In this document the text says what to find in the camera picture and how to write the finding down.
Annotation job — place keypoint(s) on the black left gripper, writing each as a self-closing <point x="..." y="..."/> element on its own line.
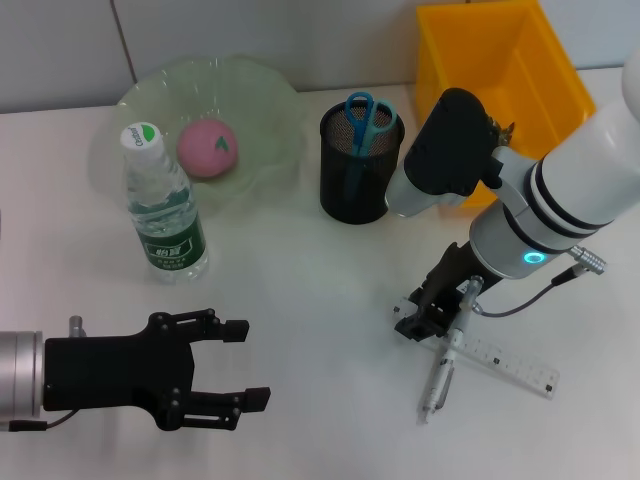
<point x="115" y="372"/>

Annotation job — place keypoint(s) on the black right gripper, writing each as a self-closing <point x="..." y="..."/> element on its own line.
<point x="457" y="280"/>

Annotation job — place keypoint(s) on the silver pen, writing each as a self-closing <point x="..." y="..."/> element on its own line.
<point x="437" y="387"/>

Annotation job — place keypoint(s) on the clear plastic ruler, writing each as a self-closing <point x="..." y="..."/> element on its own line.
<point x="510" y="367"/>

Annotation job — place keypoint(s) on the clear green-label water bottle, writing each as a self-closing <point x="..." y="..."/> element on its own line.
<point x="167" y="225"/>

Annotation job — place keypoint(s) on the blue scissors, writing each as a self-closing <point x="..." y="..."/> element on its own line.
<point x="361" y="130"/>

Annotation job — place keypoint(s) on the small green toy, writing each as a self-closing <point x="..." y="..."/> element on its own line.
<point x="502" y="131"/>

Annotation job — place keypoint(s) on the pink toy peach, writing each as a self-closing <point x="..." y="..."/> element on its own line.
<point x="207" y="150"/>

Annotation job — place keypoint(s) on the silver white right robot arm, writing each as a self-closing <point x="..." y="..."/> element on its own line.
<point x="575" y="175"/>

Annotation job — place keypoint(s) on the black mesh pen holder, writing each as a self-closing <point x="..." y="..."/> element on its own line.
<point x="360" y="195"/>

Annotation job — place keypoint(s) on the green glass fruit plate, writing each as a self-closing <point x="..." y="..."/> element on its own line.
<point x="265" y="115"/>

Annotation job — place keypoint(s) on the yellow plastic bin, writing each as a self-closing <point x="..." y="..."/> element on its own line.
<point x="500" y="50"/>

